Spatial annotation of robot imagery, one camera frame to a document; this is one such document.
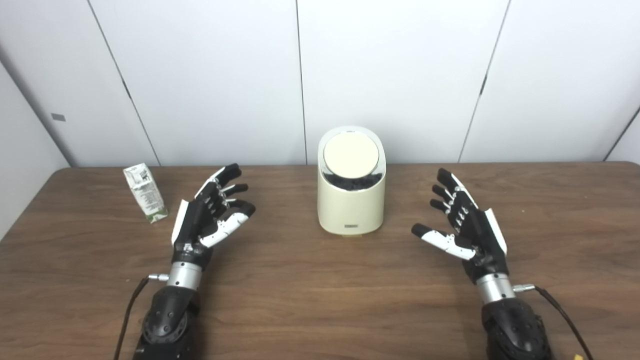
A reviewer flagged black bin liner bag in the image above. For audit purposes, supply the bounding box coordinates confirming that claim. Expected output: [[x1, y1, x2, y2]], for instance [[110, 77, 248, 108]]
[[322, 167, 386, 191]]

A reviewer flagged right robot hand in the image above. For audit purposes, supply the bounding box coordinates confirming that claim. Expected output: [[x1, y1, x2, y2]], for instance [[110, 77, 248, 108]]
[[411, 168, 510, 284]]

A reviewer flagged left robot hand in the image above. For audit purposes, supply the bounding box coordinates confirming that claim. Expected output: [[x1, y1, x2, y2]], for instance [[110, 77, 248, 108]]
[[171, 163, 257, 270]]

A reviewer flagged cream-colored bin body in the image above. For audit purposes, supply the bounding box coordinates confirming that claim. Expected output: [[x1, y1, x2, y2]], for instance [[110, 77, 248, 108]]
[[317, 126, 387, 237]]

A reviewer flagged round cream bin lid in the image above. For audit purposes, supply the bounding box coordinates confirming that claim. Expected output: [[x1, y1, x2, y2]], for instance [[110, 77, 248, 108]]
[[323, 133, 379, 179]]

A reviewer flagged white green milk carton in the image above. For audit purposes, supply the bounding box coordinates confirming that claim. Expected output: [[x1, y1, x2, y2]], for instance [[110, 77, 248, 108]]
[[123, 163, 169, 224]]

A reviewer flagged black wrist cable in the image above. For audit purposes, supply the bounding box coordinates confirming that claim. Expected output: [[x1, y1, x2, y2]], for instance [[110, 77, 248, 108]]
[[114, 273, 170, 360], [512, 283, 595, 360]]

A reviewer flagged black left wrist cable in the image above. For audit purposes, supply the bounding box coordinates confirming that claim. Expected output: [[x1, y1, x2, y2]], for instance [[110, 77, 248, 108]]
[[114, 273, 170, 360]]

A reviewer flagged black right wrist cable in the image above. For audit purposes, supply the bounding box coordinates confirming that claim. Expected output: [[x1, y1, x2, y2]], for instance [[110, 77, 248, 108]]
[[512, 283, 595, 360]]

